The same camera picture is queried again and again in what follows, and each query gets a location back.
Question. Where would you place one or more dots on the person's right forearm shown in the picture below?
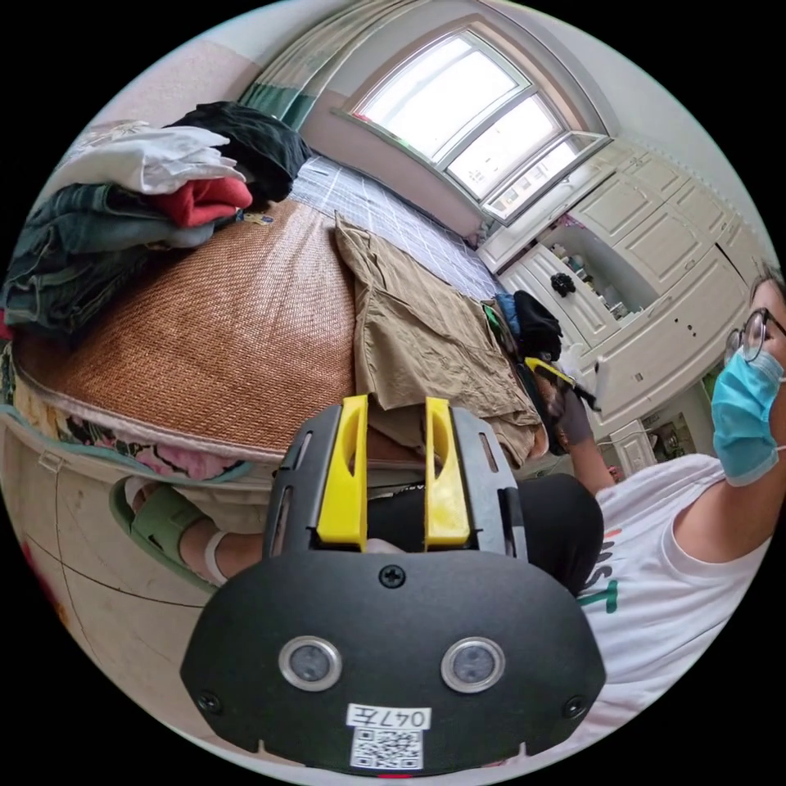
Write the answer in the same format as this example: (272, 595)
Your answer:
(592, 467)

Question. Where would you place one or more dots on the white cupboard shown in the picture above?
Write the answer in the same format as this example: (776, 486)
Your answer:
(663, 270)

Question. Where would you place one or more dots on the person's body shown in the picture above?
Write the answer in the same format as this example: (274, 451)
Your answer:
(663, 552)

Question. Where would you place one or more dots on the bed with woven mat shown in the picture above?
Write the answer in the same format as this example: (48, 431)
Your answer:
(233, 319)

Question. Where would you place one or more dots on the person's right hand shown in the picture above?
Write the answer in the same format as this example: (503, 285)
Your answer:
(574, 420)

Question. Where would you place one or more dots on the pile of clothes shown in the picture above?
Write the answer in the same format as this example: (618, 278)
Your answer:
(123, 209)
(535, 322)

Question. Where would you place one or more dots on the window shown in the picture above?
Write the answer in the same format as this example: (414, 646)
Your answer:
(467, 110)

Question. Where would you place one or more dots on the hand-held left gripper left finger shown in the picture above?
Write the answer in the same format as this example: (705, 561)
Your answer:
(344, 491)

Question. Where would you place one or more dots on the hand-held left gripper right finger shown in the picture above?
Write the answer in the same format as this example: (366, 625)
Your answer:
(447, 503)

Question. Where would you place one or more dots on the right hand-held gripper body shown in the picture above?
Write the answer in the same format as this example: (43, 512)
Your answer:
(548, 405)

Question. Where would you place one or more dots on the green and beige curtain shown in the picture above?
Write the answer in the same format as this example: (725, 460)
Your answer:
(288, 86)

